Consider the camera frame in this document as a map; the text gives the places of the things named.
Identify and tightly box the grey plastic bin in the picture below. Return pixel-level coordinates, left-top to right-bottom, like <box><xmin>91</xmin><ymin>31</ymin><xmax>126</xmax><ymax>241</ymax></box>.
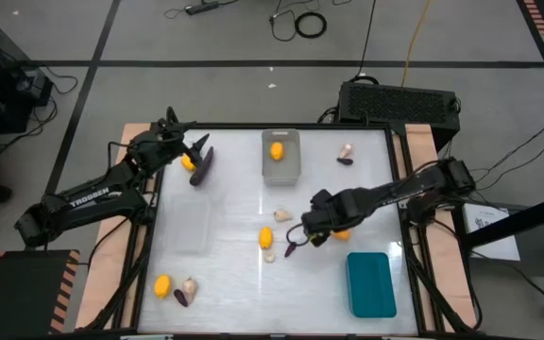
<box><xmin>261</xmin><ymin>127</ymin><xmax>302</xmax><ymax>187</ymax></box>

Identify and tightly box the coiled black cable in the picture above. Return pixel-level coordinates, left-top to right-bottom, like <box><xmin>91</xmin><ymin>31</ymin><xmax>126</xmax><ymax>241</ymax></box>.
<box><xmin>294</xmin><ymin>11</ymin><xmax>328</xmax><ymax>40</ymax></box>

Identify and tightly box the long purple eggplant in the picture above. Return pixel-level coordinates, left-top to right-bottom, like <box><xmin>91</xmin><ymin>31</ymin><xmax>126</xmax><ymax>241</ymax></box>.
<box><xmin>189</xmin><ymin>145</ymin><xmax>215</xmax><ymax>187</ymax></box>

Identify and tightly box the black table frame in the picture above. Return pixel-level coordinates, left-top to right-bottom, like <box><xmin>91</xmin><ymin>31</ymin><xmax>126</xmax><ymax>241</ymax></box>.
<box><xmin>110</xmin><ymin>121</ymin><xmax>479</xmax><ymax>340</ymax></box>

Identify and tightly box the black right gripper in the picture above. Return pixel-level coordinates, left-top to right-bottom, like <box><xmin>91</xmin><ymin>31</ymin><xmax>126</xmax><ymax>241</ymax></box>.
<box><xmin>300</xmin><ymin>187</ymin><xmax>366</xmax><ymax>248</ymax></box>

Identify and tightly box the teal plastic bin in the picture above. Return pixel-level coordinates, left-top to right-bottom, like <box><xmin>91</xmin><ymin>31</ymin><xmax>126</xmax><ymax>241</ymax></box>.
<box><xmin>345</xmin><ymin>251</ymin><xmax>399</xmax><ymax>319</ymax></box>

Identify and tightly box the wooden table board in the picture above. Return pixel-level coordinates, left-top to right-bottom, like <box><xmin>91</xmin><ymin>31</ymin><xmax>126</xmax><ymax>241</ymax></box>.
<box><xmin>392</xmin><ymin>123</ymin><xmax>479</xmax><ymax>332</ymax></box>
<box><xmin>74</xmin><ymin>123</ymin><xmax>160</xmax><ymax>331</ymax></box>

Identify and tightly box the yellow lemon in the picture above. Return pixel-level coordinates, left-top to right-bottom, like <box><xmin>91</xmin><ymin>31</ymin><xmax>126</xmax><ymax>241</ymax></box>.
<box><xmin>153</xmin><ymin>274</ymin><xmax>174</xmax><ymax>300</ymax></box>

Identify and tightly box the black power strip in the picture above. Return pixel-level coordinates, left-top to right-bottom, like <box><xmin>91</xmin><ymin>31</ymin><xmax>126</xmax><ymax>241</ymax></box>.
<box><xmin>184</xmin><ymin>1</ymin><xmax>220</xmax><ymax>16</ymax></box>

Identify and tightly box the thin black cable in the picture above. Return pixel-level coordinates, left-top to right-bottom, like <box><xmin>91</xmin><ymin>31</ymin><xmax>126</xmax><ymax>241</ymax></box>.
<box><xmin>268</xmin><ymin>0</ymin><xmax>323</xmax><ymax>43</ymax></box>

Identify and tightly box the black floor cable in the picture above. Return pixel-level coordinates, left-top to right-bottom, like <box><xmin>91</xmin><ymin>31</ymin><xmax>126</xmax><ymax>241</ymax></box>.
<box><xmin>347</xmin><ymin>0</ymin><xmax>378</xmax><ymax>86</ymax></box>

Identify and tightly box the black stand beam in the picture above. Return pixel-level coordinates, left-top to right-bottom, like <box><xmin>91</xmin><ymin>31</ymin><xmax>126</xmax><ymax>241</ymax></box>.
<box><xmin>460</xmin><ymin>188</ymin><xmax>544</xmax><ymax>251</ymax></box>

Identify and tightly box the clear plastic bin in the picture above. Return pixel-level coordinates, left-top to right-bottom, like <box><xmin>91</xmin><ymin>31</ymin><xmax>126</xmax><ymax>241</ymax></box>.
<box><xmin>165</xmin><ymin>195</ymin><xmax>212</xmax><ymax>256</ymax></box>

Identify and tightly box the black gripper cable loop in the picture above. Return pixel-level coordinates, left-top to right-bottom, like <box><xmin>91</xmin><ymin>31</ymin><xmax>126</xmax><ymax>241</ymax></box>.
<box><xmin>285</xmin><ymin>223</ymin><xmax>312</xmax><ymax>248</ymax></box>

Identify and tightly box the yellow floor cable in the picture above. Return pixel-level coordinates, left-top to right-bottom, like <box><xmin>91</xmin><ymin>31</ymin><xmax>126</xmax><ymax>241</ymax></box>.
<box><xmin>399</xmin><ymin>0</ymin><xmax>433</xmax><ymax>89</ymax></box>

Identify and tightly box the white paper sheet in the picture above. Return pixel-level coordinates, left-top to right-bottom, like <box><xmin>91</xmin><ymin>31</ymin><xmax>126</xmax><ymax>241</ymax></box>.
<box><xmin>462</xmin><ymin>202</ymin><xmax>522</xmax><ymax>263</ymax></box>

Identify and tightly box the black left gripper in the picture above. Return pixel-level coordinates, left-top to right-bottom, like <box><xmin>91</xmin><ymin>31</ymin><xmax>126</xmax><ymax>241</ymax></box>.
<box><xmin>132</xmin><ymin>107</ymin><xmax>212</xmax><ymax>167</ymax></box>

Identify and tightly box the black computer case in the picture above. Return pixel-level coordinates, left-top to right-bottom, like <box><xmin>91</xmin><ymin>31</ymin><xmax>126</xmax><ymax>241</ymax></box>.
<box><xmin>337</xmin><ymin>80</ymin><xmax>462</xmax><ymax>143</ymax></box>

